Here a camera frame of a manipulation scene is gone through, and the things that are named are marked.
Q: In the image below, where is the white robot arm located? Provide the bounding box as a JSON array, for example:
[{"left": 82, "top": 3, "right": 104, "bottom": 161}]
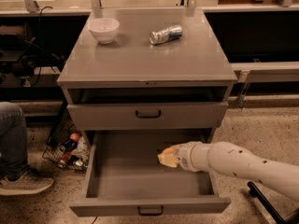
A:
[{"left": 158, "top": 141, "right": 299, "bottom": 202}]

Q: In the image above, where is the open grey lower drawer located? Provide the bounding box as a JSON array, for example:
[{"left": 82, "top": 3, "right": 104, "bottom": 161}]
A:
[{"left": 69, "top": 130, "right": 230, "bottom": 217}]

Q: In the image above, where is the grey drawer cabinet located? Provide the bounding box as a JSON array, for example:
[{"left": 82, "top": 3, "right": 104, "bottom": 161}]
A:
[{"left": 58, "top": 7, "right": 236, "bottom": 142}]

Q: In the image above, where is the black chair leg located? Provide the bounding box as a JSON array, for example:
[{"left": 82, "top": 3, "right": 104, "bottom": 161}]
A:
[{"left": 248, "top": 181, "right": 299, "bottom": 224}]

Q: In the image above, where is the crushed silver blue can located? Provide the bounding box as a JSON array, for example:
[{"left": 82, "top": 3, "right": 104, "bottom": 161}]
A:
[{"left": 149, "top": 25, "right": 183, "bottom": 45}]

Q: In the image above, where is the grey sneaker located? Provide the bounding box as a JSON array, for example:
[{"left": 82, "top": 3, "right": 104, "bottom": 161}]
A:
[{"left": 0, "top": 169, "right": 54, "bottom": 196}]

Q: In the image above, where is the white ceramic bowl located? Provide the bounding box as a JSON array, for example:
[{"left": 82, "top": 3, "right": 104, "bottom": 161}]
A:
[{"left": 89, "top": 18, "right": 120, "bottom": 44}]

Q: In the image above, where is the person leg in jeans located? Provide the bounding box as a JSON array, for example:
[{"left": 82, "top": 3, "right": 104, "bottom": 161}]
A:
[{"left": 0, "top": 102, "right": 28, "bottom": 181}]

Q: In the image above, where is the dark machine on shelf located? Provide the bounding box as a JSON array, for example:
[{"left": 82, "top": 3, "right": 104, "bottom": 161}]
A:
[{"left": 0, "top": 24, "right": 39, "bottom": 77}]

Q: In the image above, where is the wire basket with items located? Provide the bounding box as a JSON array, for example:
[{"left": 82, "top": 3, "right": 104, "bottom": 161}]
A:
[{"left": 42, "top": 133, "right": 91, "bottom": 171}]

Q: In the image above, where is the black cable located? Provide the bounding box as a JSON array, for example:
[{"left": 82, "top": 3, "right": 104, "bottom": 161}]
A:
[{"left": 29, "top": 6, "right": 54, "bottom": 88}]

